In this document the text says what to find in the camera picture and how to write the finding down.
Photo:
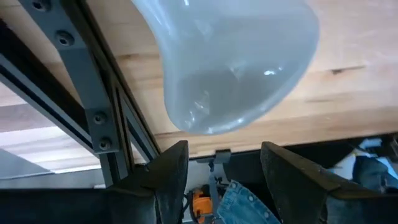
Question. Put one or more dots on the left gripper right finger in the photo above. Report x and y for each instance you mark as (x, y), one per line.
(311, 202)

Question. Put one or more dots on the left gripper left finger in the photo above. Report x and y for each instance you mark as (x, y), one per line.
(77, 208)

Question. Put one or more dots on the white lightbulb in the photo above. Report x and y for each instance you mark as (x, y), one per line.
(230, 62)

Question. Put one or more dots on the orange black tool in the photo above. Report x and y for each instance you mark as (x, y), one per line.
(200, 203)

